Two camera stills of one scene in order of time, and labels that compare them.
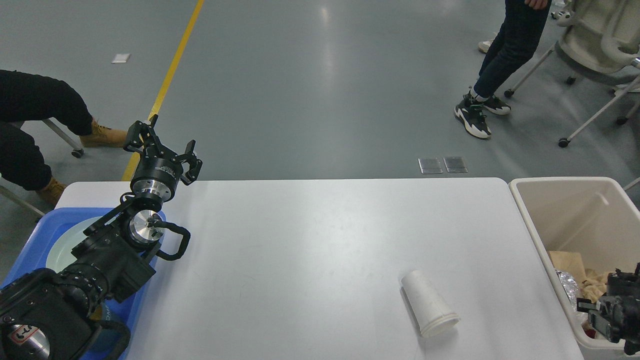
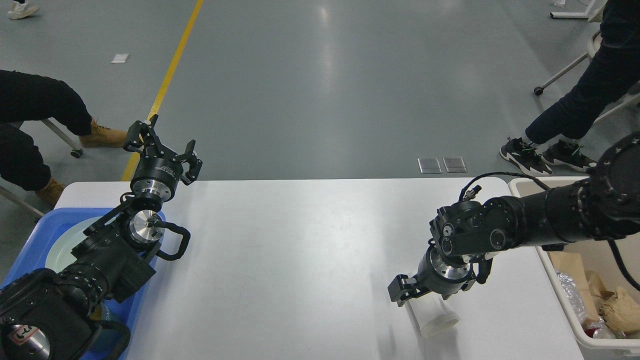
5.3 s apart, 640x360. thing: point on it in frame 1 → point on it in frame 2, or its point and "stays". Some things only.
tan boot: (103, 136) stays
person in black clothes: (25, 97) stays
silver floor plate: (430, 165) stays
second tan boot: (49, 195) stays
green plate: (60, 254) stays
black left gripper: (155, 177) stays
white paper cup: (431, 314) stays
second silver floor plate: (455, 164) stays
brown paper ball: (594, 284) → (622, 310)
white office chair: (602, 35) → (591, 52)
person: (523, 24) → (614, 72)
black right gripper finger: (607, 319) → (402, 288)
